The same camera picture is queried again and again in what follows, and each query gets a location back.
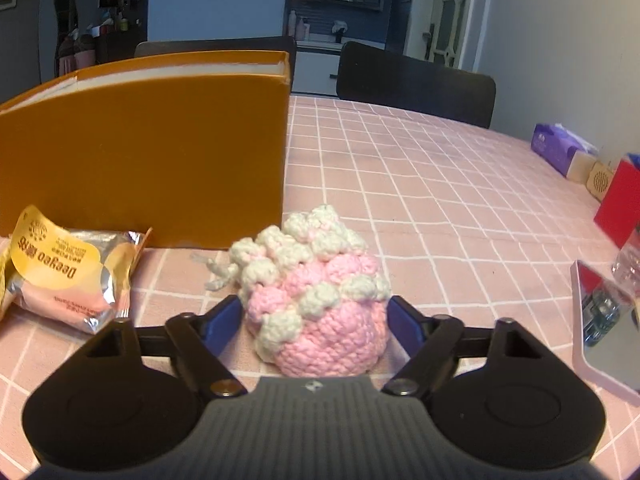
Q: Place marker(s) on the tall pink bottle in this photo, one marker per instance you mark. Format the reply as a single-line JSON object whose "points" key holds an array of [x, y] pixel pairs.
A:
{"points": [[292, 25]]}

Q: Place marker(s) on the purple tissue pack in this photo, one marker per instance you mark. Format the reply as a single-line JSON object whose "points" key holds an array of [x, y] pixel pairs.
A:
{"points": [[555, 147]]}

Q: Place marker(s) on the short pink bottle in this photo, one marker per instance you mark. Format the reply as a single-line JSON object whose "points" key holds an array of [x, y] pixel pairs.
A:
{"points": [[302, 30]]}

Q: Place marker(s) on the clear plastic water bottle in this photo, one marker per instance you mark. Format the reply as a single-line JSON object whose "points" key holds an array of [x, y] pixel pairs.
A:
{"points": [[630, 260]]}

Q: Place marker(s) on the hanging bags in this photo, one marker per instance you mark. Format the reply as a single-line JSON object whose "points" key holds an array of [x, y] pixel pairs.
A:
{"points": [[75, 55]]}

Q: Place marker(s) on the pink white crochet pouch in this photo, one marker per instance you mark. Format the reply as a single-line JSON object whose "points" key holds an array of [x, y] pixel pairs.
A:
{"points": [[325, 330]]}

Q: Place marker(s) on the white glass panel door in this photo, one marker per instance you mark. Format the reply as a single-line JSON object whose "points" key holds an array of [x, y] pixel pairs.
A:
{"points": [[457, 10]]}

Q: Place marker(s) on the beige small speaker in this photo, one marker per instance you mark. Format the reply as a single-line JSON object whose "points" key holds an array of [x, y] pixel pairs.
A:
{"points": [[600, 181]]}

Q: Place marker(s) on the small black white holder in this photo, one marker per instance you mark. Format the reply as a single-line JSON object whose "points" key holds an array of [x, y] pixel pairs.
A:
{"points": [[339, 31]]}

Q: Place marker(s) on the dark sideboard cabinet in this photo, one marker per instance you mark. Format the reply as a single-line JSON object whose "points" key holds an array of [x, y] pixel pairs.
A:
{"points": [[122, 45]]}

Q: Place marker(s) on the wavy wall mirror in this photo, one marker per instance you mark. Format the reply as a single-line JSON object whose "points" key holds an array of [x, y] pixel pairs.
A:
{"points": [[66, 5]]}

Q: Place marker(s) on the pink checked tablecloth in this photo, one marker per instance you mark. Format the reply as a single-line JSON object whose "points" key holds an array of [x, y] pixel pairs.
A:
{"points": [[400, 185]]}

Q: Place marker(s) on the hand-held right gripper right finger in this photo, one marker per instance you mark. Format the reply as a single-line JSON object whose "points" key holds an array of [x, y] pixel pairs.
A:
{"points": [[402, 317]]}

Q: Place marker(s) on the red box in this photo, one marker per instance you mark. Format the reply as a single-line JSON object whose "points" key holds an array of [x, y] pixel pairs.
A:
{"points": [[622, 200]]}

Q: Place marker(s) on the yellow pink snack packet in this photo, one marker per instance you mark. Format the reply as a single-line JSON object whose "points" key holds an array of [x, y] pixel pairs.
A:
{"points": [[65, 265]]}

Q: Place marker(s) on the white counter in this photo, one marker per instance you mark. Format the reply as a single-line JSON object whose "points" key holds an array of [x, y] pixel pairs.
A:
{"points": [[317, 67]]}

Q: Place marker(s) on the black chair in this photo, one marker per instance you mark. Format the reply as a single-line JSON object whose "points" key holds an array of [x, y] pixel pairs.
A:
{"points": [[410, 85], [210, 46]]}

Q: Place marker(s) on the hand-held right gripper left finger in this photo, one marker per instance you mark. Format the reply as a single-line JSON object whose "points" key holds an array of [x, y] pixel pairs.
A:
{"points": [[227, 321]]}

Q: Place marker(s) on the orange cardboard box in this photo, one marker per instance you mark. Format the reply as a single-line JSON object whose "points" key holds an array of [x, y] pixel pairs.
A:
{"points": [[150, 160]]}

